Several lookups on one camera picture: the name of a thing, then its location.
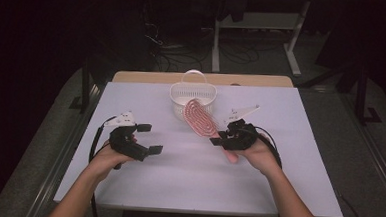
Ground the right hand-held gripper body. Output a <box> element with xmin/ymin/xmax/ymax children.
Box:
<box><xmin>218</xmin><ymin>102</ymin><xmax>261</xmax><ymax>153</ymax></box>

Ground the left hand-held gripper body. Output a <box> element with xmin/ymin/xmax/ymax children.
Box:
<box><xmin>101</xmin><ymin>109</ymin><xmax>154</xmax><ymax>163</ymax></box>

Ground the pink hairbrush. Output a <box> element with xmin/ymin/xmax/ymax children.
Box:
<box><xmin>179</xmin><ymin>98</ymin><xmax>242</xmax><ymax>165</ymax></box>

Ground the white plastic basket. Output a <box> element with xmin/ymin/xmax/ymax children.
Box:
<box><xmin>167</xmin><ymin>68</ymin><xmax>220</xmax><ymax>124</ymax></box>

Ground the person's left hand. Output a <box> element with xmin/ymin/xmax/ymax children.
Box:
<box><xmin>86</xmin><ymin>132</ymin><xmax>138</xmax><ymax>187</ymax></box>

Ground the person's right hand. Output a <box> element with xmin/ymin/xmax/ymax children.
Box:
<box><xmin>234</xmin><ymin>132</ymin><xmax>285</xmax><ymax>179</ymax></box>

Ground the wooden table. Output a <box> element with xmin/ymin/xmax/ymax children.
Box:
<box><xmin>111</xmin><ymin>66</ymin><xmax>296</xmax><ymax>93</ymax></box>

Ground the black metal stand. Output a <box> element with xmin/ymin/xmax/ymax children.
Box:
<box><xmin>352</xmin><ymin>61</ymin><xmax>386</xmax><ymax>126</ymax></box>
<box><xmin>68</xmin><ymin>56</ymin><xmax>95</xmax><ymax>115</ymax></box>

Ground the dark hanging cloth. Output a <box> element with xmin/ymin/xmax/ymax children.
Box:
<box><xmin>217</xmin><ymin>0</ymin><xmax>253</xmax><ymax>24</ymax></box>

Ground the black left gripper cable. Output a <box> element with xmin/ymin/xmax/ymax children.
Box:
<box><xmin>85</xmin><ymin>114</ymin><xmax>118</xmax><ymax>217</ymax></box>

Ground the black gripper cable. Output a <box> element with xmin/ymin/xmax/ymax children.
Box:
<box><xmin>85</xmin><ymin>114</ymin><xmax>118</xmax><ymax>217</ymax></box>
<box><xmin>249</xmin><ymin>125</ymin><xmax>288</xmax><ymax>217</ymax></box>

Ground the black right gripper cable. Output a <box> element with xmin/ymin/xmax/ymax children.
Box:
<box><xmin>249</xmin><ymin>125</ymin><xmax>288</xmax><ymax>217</ymax></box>

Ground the silver metal rail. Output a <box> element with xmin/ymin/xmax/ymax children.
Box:
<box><xmin>334</xmin><ymin>94</ymin><xmax>386</xmax><ymax>215</ymax></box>
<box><xmin>24</xmin><ymin>79</ymin><xmax>107</xmax><ymax>217</ymax></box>

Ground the tangle of black floor cables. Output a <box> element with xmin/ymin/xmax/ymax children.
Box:
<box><xmin>139</xmin><ymin>5</ymin><xmax>267</xmax><ymax>78</ymax></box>

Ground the white metal desk frame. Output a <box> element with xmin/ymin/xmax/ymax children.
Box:
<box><xmin>210</xmin><ymin>0</ymin><xmax>312</xmax><ymax>78</ymax></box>

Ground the black floor cable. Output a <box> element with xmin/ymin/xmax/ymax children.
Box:
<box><xmin>335</xmin><ymin>191</ymin><xmax>372</xmax><ymax>217</ymax></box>

